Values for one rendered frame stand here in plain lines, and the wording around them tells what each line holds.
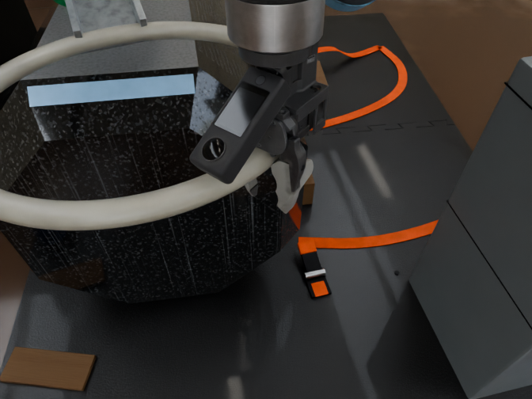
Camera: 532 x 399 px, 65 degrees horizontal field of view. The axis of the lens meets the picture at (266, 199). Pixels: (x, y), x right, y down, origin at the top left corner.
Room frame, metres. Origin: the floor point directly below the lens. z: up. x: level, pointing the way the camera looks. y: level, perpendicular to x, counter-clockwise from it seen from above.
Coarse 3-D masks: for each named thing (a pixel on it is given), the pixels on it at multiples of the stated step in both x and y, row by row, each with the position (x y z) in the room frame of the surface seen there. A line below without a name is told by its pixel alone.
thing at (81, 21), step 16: (80, 0) 0.80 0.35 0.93; (96, 0) 0.80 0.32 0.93; (112, 0) 0.81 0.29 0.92; (128, 0) 0.81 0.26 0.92; (80, 16) 0.76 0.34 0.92; (96, 16) 0.76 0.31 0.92; (112, 16) 0.77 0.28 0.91; (128, 16) 0.77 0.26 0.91; (144, 16) 0.72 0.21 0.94; (80, 32) 0.67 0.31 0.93
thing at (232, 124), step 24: (264, 72) 0.36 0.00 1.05; (240, 96) 0.34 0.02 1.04; (264, 96) 0.33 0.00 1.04; (288, 96) 0.35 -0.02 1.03; (216, 120) 0.32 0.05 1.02; (240, 120) 0.32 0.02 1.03; (264, 120) 0.32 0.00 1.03; (216, 144) 0.29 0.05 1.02; (240, 144) 0.29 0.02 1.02; (216, 168) 0.28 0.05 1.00; (240, 168) 0.29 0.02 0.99
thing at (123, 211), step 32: (96, 32) 0.69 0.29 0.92; (128, 32) 0.70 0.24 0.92; (160, 32) 0.71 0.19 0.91; (192, 32) 0.70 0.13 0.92; (224, 32) 0.68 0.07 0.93; (32, 64) 0.60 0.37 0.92; (256, 160) 0.33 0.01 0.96; (0, 192) 0.29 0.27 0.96; (160, 192) 0.28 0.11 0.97; (192, 192) 0.28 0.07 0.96; (224, 192) 0.29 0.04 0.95; (32, 224) 0.25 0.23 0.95; (64, 224) 0.25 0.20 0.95; (96, 224) 0.25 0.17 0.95; (128, 224) 0.25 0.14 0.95
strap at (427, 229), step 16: (320, 48) 2.07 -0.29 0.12; (368, 48) 2.25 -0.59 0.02; (384, 48) 2.25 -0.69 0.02; (400, 64) 2.08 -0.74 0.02; (400, 80) 1.93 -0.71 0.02; (352, 112) 1.65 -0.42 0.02; (368, 112) 1.65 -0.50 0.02; (432, 224) 0.97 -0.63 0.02; (304, 240) 0.90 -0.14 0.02; (320, 240) 0.90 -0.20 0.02; (336, 240) 0.90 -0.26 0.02; (352, 240) 0.90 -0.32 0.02; (368, 240) 0.90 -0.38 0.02; (384, 240) 0.90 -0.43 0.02; (400, 240) 0.90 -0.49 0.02
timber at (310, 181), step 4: (312, 176) 1.11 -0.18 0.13; (308, 180) 1.09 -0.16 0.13; (312, 180) 1.09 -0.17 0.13; (304, 184) 1.07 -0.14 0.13; (308, 184) 1.07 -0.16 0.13; (312, 184) 1.07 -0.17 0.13; (304, 188) 1.07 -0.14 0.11; (308, 188) 1.07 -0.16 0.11; (312, 188) 1.07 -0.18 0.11; (304, 192) 1.07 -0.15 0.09; (308, 192) 1.07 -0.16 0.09; (312, 192) 1.07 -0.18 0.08; (304, 196) 1.07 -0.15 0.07; (308, 196) 1.07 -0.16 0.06; (312, 196) 1.07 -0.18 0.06; (304, 200) 1.07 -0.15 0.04; (308, 200) 1.07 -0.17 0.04; (312, 200) 1.07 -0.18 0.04; (304, 204) 1.07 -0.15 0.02
